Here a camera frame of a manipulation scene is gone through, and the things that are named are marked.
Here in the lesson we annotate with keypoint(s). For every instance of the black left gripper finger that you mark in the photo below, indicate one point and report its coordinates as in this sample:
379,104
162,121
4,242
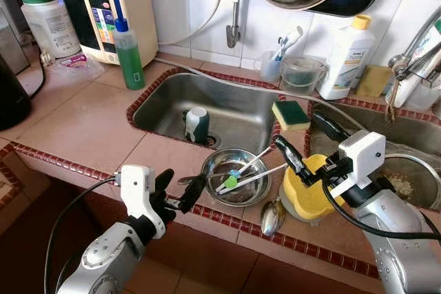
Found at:
164,182
191,194

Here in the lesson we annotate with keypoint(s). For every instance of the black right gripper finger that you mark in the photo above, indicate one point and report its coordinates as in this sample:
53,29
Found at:
329,130
293,160

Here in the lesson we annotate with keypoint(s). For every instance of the steel fork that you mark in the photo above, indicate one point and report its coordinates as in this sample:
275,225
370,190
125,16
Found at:
191,180

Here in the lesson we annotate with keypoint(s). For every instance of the yellow plastic bowl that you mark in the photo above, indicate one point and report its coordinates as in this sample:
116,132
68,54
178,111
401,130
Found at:
303,199

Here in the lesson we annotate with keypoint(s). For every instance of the stainless steel bowl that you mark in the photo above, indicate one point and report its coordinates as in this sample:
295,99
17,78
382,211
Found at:
217,163

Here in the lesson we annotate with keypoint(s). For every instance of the teal mug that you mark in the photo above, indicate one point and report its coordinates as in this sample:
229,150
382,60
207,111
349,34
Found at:
198,129

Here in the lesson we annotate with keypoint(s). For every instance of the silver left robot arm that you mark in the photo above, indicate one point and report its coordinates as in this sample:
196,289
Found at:
103,259

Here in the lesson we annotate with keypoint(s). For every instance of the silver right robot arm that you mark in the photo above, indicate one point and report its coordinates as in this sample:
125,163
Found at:
400,239

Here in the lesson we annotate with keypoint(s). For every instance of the green and yellow sponge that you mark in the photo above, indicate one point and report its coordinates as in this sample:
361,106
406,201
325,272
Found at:
291,116

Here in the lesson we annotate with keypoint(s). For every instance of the clear plastic container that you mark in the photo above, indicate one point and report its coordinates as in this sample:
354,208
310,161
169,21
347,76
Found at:
302,77

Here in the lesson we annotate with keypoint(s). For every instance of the plain yellow sponge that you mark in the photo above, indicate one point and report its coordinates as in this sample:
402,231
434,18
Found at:
373,82

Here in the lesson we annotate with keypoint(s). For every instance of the white bottle with yellow cap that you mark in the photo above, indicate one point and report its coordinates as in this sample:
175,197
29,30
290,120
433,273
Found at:
344,60

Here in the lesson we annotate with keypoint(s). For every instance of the steel strainer with food scraps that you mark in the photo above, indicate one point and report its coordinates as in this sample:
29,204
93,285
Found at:
413,184

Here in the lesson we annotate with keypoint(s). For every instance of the clear toothbrush cup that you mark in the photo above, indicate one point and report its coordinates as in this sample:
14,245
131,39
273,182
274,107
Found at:
270,68

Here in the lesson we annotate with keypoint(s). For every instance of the clear plastic bag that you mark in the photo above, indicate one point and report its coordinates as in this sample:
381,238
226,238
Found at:
413,148

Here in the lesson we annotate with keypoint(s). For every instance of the white blue toothbrush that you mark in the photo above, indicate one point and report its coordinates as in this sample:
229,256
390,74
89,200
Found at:
288,40

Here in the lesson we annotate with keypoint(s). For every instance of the chrome swivel faucet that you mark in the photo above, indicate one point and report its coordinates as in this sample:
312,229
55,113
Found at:
413,60

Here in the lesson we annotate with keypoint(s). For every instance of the green dish soap bottle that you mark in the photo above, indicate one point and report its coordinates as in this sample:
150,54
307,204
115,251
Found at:
129,60

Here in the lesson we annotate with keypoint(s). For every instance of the clear packaging with pink label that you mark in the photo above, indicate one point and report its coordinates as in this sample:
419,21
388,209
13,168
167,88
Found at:
76,65

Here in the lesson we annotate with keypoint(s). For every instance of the black kettle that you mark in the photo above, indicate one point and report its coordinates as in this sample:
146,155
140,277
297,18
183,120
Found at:
12,98

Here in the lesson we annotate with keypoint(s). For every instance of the beige water ionizer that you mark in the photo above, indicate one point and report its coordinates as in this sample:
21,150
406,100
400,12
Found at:
141,5

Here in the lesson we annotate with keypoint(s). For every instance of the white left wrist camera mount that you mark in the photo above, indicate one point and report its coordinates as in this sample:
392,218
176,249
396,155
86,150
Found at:
136,194

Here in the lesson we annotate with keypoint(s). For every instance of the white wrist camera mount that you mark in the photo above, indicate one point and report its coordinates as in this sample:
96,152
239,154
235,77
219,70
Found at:
136,194
362,153

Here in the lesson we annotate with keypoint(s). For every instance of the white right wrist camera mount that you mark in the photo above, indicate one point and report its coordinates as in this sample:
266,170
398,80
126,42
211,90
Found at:
362,153

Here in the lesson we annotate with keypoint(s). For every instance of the chrome wall tap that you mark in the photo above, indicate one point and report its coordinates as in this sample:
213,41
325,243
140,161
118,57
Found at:
235,18

